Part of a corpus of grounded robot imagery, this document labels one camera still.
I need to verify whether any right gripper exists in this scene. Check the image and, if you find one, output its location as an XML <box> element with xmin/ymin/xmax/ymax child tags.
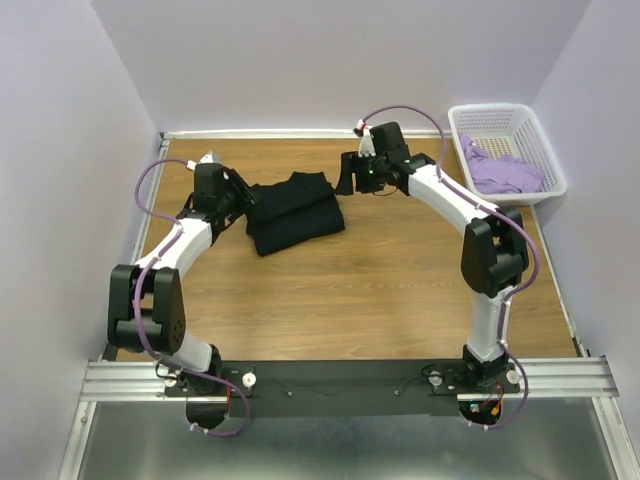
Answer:
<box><xmin>333</xmin><ymin>151</ymin><xmax>387</xmax><ymax>196</ymax></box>

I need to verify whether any black t shirt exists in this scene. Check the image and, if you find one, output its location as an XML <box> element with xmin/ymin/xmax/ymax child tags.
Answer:
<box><xmin>246</xmin><ymin>172</ymin><xmax>345</xmax><ymax>257</ymax></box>

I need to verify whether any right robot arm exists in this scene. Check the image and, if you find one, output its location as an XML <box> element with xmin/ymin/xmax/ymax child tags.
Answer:
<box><xmin>335</xmin><ymin>121</ymin><xmax>529</xmax><ymax>392</ymax></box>

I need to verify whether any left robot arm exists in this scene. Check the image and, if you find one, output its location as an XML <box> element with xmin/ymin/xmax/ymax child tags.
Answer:
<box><xmin>107</xmin><ymin>160</ymin><xmax>256</xmax><ymax>396</ymax></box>

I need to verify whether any purple t shirt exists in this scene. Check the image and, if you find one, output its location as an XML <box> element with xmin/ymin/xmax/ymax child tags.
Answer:
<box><xmin>459</xmin><ymin>134</ymin><xmax>544</xmax><ymax>195</ymax></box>

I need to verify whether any white plastic laundry basket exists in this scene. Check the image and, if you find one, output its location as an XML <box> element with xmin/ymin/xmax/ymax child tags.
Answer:
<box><xmin>448</xmin><ymin>103</ymin><xmax>567</xmax><ymax>206</ymax></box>

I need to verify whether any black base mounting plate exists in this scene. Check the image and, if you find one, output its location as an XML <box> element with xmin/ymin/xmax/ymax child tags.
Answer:
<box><xmin>164</xmin><ymin>359</ymin><xmax>521</xmax><ymax>429</ymax></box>

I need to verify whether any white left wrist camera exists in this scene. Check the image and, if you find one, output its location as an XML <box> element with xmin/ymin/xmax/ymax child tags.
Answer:
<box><xmin>186</xmin><ymin>151</ymin><xmax>221</xmax><ymax>171</ymax></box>

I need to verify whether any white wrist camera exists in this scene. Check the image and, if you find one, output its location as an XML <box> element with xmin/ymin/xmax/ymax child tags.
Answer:
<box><xmin>186</xmin><ymin>151</ymin><xmax>221</xmax><ymax>171</ymax></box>
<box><xmin>353</xmin><ymin>119</ymin><xmax>376</xmax><ymax>157</ymax></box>

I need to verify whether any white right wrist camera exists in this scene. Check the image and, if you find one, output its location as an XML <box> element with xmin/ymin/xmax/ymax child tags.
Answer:
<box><xmin>353</xmin><ymin>119</ymin><xmax>376</xmax><ymax>157</ymax></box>

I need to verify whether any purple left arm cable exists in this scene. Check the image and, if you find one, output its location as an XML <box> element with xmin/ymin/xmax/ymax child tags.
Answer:
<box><xmin>134</xmin><ymin>158</ymin><xmax>251</xmax><ymax>437</ymax></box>

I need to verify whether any aluminium table frame rail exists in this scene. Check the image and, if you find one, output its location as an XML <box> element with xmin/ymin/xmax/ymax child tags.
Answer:
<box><xmin>57</xmin><ymin>130</ymin><xmax>621</xmax><ymax>480</ymax></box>

